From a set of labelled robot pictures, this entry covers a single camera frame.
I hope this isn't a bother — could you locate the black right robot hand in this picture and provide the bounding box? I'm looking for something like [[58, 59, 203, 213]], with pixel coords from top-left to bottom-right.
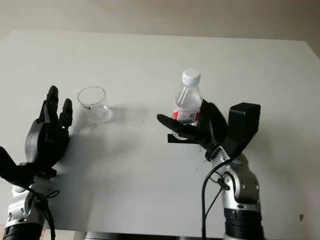
[[156, 98, 229, 151]]

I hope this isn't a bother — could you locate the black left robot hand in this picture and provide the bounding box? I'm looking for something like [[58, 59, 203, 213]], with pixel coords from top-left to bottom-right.
[[24, 85, 74, 177]]

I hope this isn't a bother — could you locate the clear plastic water bottle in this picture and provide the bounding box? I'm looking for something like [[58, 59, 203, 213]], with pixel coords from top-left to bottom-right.
[[172, 69, 204, 140]]

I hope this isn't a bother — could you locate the clear glass cup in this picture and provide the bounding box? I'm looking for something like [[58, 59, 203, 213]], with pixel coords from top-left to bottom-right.
[[76, 86, 112, 124]]

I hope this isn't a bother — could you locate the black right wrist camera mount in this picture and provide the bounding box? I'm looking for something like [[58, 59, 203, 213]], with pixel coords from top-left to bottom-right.
[[221, 102, 262, 160]]

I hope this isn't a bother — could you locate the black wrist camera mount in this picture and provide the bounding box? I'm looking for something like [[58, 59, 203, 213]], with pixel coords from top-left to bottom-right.
[[221, 102, 262, 160], [0, 146, 57, 189]]

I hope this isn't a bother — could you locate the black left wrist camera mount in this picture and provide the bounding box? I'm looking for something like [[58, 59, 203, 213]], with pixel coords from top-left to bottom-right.
[[0, 146, 57, 189]]

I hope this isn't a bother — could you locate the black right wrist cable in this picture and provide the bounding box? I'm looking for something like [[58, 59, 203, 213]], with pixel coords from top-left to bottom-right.
[[201, 109, 232, 240]]

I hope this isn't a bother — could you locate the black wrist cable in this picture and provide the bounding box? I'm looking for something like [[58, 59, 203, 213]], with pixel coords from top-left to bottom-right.
[[23, 186, 61, 240], [201, 109, 232, 240]]

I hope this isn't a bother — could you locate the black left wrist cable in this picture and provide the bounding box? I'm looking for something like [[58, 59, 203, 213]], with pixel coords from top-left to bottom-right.
[[23, 186, 61, 240]]

